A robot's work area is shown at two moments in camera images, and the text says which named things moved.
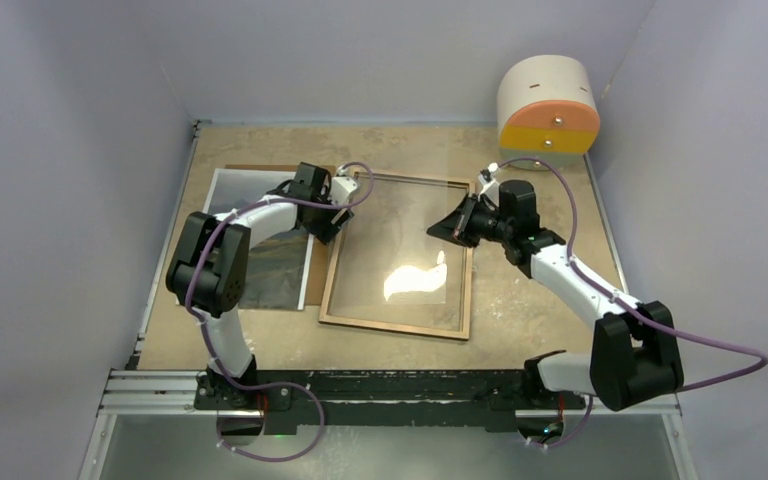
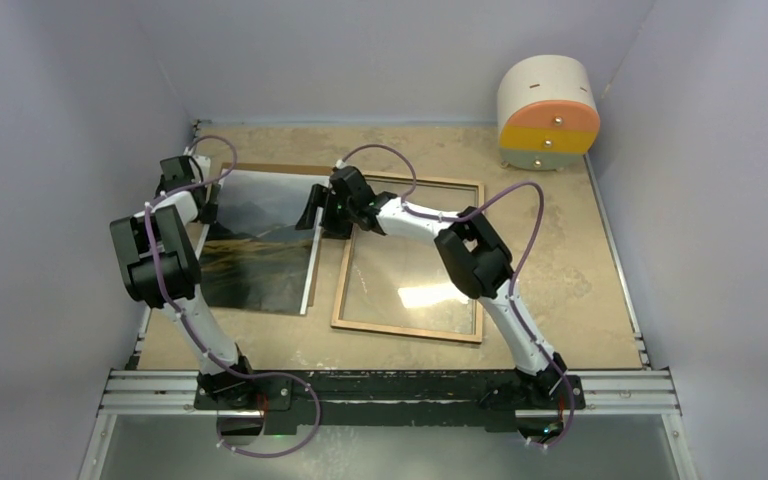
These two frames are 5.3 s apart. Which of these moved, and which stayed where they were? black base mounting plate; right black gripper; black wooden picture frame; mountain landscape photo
Moved: right black gripper
Stayed: mountain landscape photo; black wooden picture frame; black base mounting plate
